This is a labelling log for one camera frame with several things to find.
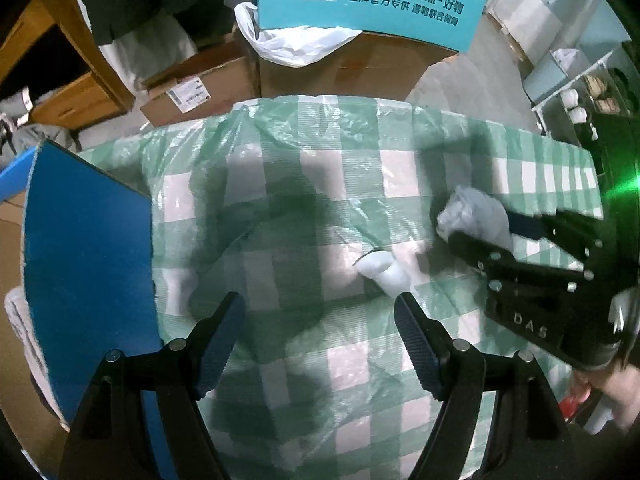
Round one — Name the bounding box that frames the labelled flat cardboard box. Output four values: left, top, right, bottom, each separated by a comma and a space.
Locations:
140, 45, 262, 129

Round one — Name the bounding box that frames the grey clothes pile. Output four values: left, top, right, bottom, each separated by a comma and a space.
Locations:
0, 87, 84, 172

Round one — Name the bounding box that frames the clear plastic sheet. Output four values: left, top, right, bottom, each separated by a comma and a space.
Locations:
80, 95, 451, 321

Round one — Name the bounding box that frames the white plastic bag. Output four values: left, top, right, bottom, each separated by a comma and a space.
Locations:
233, 1, 364, 69

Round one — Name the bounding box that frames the teal printed box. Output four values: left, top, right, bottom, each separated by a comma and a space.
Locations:
255, 0, 489, 54

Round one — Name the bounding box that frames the green checkered tablecloth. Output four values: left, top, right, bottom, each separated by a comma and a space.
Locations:
75, 94, 604, 480

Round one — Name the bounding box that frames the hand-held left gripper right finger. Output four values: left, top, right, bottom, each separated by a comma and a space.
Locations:
394, 292, 576, 480

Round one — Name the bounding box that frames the large brown cardboard box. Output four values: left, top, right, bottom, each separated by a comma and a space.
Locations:
257, 30, 459, 107

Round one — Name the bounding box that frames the person's right hand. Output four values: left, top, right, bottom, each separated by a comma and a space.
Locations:
572, 359, 640, 434

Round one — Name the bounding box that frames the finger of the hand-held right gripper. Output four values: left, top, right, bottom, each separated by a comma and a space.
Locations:
447, 229, 592, 294
506, 205, 606, 267

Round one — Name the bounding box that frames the light blue shelf rack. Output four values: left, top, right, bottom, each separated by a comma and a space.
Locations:
525, 35, 632, 137

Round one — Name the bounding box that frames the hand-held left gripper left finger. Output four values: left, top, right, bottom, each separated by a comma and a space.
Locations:
62, 291, 247, 480

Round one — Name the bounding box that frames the wooden cabinet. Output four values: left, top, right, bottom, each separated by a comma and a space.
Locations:
0, 0, 137, 127

